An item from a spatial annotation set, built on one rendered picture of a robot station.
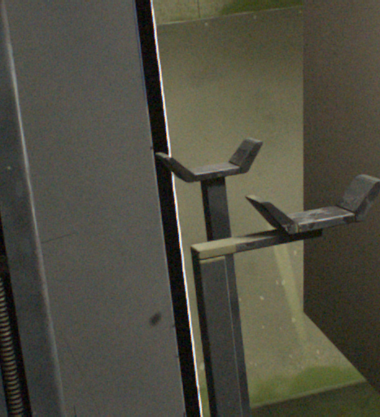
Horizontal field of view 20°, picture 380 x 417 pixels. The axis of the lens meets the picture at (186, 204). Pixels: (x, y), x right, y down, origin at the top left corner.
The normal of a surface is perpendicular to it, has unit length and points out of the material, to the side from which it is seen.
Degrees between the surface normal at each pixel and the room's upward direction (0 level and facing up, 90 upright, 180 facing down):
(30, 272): 90
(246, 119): 57
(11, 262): 90
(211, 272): 90
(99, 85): 90
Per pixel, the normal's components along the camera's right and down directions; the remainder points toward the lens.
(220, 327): 0.29, 0.17
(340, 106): -0.95, 0.16
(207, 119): 0.18, -0.39
